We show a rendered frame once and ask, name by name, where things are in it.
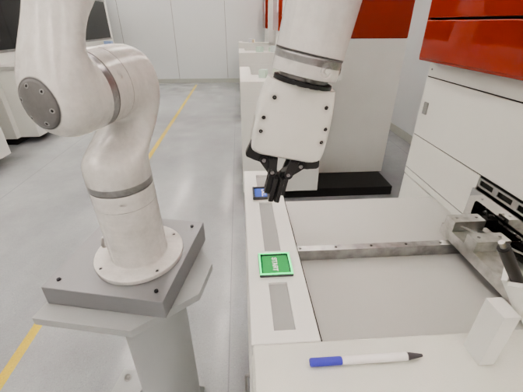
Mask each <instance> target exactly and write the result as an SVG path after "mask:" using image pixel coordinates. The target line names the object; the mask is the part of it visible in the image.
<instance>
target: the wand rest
mask: <svg viewBox="0 0 523 392"><path fill-rule="evenodd" d="M501 281H502V283H503V285H504V288H505V291H506V293H507V296H508V298H509V300H510V302H511V305H512V307H511V306H510V305H509V304H508V303H507V302H506V301H505V300H504V299H503V298H502V297H496V298H486V299H485V301H484V303H483V305H482V307H481V310H480V311H479V314H478V316H477V318H476V320H475V322H474V324H473V325H472V328H471V330H470V332H469V334H468V336H467V338H466V339H465V343H464V346H465V347H466V349H467V350H468V352H469V353H470V355H471V356H472V357H473V359H474V360H475V361H476V363H477V365H478V366H484V365H493V364H494V363H495V362H496V360H497V358H498V356H499V354H500V353H501V351H502V350H503V348H504V346H505V345H506V343H507V341H508V339H509V337H510V336H511V334H512V332H513V331H514V329H515V328H516V326H517V324H518V322H519V320H521V322H522V324H523V283H517V282H511V281H510V279H509V277H508V275H507V272H506V270H505V268H504V269H503V274H502V277H501Z"/></svg>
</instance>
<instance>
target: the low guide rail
mask: <svg viewBox="0 0 523 392"><path fill-rule="evenodd" d="M297 249H298V251H299V255H300V260H301V261H311V260H328V259H346V258H363V257H397V256H415V255H433V254H460V252H459V251H458V250H457V249H456V248H455V247H454V246H453V245H452V244H451V243H450V241H449V240H429V241H411V242H392V243H355V244H337V245H318V246H299V247H297Z"/></svg>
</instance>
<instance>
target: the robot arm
mask: <svg viewBox="0 0 523 392"><path fill-rule="evenodd" d="M362 1H363V0H286V2H285V6H284V10H283V17H282V21H281V25H280V28H279V35H278V40H277V43H276V45H277V46H276V50H275V53H274V58H273V62H272V67H273V68H274V69H277V70H279V72H274V75H267V77H266V79H265V82H264V84H263V87H262V89H261V93H260V96H259V98H258V104H257V106H256V110H255V113H254V119H253V122H252V126H251V133H250V142H249V144H248V146H247V148H246V151H245V152H246V157H248V158H251V159H254V160H256V161H259V162H260V163H261V164H262V165H263V167H264V168H265V170H266V171H267V172H268V174H267V177H266V181H265V186H264V193H266V194H267V197H268V201H270V202H272V201H273V199H274V202H276V203H279V199H280V196H281V195H282V196H284V194H285V191H286V186H287V183H288V180H290V179H291V178H292V177H293V175H294V174H296V173H298V172H300V171H301V170H303V169H306V170H309V169H317V168H318V167H319V160H320V158H321V157H322V155H323V152H324V150H325V146H326V142H327V139H328V133H329V130H330V126H331V122H332V114H333V109H334V103H335V90H334V89H332V86H331V85H329V84H328V83H329V82H331V83H336V81H337V78H338V76H339V75H340V73H341V71H342V63H343V62H344V58H345V56H346V52H347V48H348V46H349V42H350V38H351V36H352V33H353V29H354V26H355V23H356V19H357V16H358V13H359V11H360V6H361V3H362ZM94 2H95V0H21V2H20V14H19V27H18V33H17V40H16V53H15V66H14V69H15V81H16V90H17V93H18V96H19V100H20V102H21V104H22V105H23V108H24V110H25V111H26V113H27V115H28V116H29V117H30V118H31V119H32V120H33V121H34V122H35V123H36V124H37V125H38V126H39V127H40V128H43V129H44V130H45V131H47V132H49V133H52V134H54V135H59V136H63V137H76V136H81V135H86V134H89V133H91V132H93V131H96V132H95V134H94V136H93V138H92V140H91V142H90V144H89V146H88V148H87V150H86V151H85V153H84V155H83V158H82V162H81V171H82V177H83V179H84V182H85V185H86V189H87V191H88V194H89V196H90V200H91V202H92V205H93V209H94V211H95V214H96V217H97V221H98V223H99V225H100V229H101V232H102V234H103V236H102V237H101V247H100V248H99V249H98V251H97V252H96V254H95V257H94V259H93V266H94V269H95V271H96V273H97V275H98V276H99V277H100V278H101V279H102V280H104V281H105V282H108V283H111V284H114V285H138V284H142V283H144V282H149V281H151V280H153V279H155V278H158V277H160V276H161V275H164V274H165V273H167V272H168V271H169V270H170V269H171V268H172V267H173V266H174V265H175V264H176V263H177V262H178V261H179V260H180V258H181V255H182V253H183V241H182V239H181V236H180V235H179V233H177V232H176V231H175V230H173V229H171V228H169V227H167V226H164V225H163V222H162V218H161V214H160V207H159V203H158V199H157V196H156V188H155V184H154V180H153V173H152V170H151V166H150V162H149V145H150V142H151V138H152V136H153V131H154V128H155V124H156V119H157V115H158V111H159V106H160V85H159V81H158V78H157V75H156V71H155V69H154V67H153V65H152V63H151V62H150V60H149V59H148V58H147V57H146V56H145V55H144V54H143V53H142V52H141V51H139V50H138V49H136V48H134V47H132V46H129V45H126V44H102V45H97V46H91V47H87V46H86V25H87V21H88V17H89V14H90V11H91V9H92V7H93V4H94ZM278 157H279V158H283V159H286V160H285V163H284V164H283V168H282V169H281V170H279V171H277V163H278Z"/></svg>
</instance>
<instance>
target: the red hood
mask: <svg viewBox="0 0 523 392"><path fill-rule="evenodd" d="M419 59H420V60H423V61H429V62H433V63H438V64H442V65H449V66H453V67H457V68H463V69H468V70H472V71H476V72H483V73H487V74H491V75H498V76H502V77H506V78H510V79H517V80H521V81H523V0H432V2H431V6H430V12H429V15H428V20H427V24H426V29H425V34H424V37H423V43H422V47H421V51H420V54H419Z"/></svg>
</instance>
